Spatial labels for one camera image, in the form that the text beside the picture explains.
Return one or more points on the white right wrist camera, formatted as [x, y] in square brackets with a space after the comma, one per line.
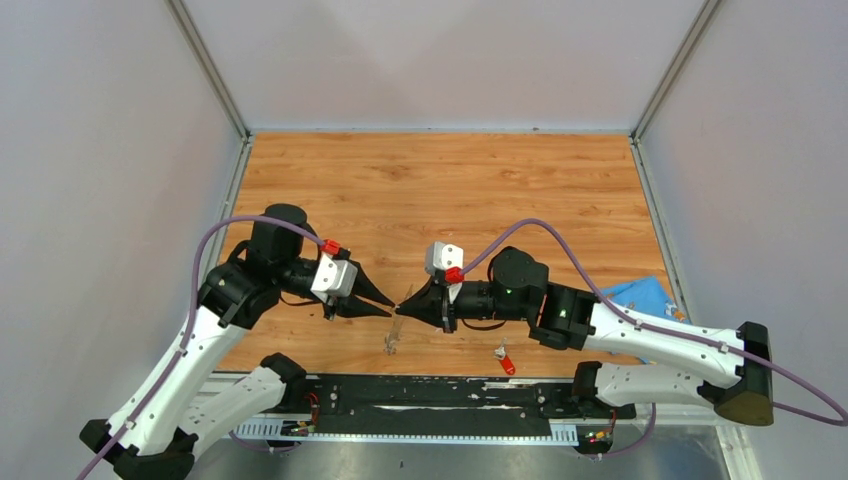
[442, 256]

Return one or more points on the aluminium rail base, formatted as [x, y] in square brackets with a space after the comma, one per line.
[166, 441]

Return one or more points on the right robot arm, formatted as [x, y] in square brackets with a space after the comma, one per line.
[720, 369]

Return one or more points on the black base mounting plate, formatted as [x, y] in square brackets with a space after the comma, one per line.
[442, 406]

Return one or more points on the metal key organizer plate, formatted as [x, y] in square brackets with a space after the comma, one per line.
[394, 335]

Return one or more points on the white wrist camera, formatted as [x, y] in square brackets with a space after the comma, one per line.
[442, 256]
[333, 278]

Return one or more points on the blue cloth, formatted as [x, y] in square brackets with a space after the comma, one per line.
[646, 295]

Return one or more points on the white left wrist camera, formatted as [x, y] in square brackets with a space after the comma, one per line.
[333, 278]

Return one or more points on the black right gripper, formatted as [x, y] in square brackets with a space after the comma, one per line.
[434, 304]

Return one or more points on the silver key with red tag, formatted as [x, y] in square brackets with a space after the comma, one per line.
[501, 355]

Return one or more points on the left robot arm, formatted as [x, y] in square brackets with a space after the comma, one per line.
[199, 344]

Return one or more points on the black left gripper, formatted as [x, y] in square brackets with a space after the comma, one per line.
[352, 306]

